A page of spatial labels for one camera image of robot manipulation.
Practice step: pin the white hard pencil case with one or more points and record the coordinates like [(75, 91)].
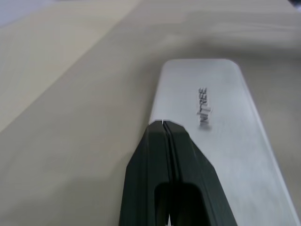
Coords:
[(235, 141)]

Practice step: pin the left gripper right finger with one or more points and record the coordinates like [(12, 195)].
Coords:
[(195, 176)]

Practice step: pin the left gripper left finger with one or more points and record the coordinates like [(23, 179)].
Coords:
[(145, 176)]

